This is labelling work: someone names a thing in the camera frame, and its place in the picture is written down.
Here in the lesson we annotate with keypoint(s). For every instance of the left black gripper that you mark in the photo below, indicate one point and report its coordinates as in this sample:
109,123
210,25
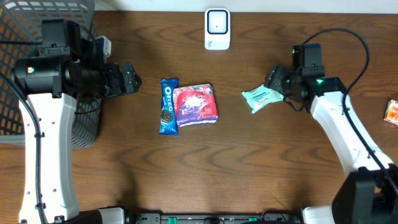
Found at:
115,80

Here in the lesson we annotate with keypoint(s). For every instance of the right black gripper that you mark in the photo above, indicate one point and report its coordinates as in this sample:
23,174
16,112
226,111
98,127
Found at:
278,79

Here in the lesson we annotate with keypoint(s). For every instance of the teal wet wipes packet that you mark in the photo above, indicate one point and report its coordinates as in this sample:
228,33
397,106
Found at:
260,97

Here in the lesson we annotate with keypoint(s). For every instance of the blue Oreo cookie pack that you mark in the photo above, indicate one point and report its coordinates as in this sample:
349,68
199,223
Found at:
168,124

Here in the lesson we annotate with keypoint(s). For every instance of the orange pocket tissue pack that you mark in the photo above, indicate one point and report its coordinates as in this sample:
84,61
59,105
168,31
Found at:
391,114

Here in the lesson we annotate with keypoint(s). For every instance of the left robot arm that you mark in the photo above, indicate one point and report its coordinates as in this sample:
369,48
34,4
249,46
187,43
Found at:
67,70

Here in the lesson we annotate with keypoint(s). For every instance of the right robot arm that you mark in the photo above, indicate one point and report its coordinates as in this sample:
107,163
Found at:
369,192

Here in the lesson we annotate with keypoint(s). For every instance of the white barcode scanner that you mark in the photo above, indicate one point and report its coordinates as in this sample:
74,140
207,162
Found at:
217,29

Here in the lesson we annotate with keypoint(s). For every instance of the grey plastic mesh basket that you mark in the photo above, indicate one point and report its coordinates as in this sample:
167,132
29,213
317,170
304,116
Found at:
21,22

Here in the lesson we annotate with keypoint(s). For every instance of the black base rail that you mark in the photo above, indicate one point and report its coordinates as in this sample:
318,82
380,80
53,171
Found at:
156,218

